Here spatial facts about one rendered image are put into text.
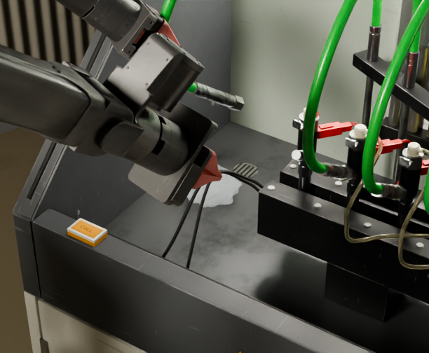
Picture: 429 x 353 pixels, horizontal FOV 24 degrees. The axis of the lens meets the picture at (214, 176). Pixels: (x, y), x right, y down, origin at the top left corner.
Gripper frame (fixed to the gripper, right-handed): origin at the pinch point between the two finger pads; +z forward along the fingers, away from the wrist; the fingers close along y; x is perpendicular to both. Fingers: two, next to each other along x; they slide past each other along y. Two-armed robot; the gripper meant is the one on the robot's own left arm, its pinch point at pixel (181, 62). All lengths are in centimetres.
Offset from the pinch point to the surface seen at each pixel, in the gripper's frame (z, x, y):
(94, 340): 18.9, 43.0, 7.8
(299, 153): 22.4, 0.6, 0.0
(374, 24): 25.3, -20.7, 12.1
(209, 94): 7.1, 1.5, 3.0
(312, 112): 10.6, -5.9, -17.6
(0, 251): 42, 86, 139
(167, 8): -6.6, -4.7, -1.9
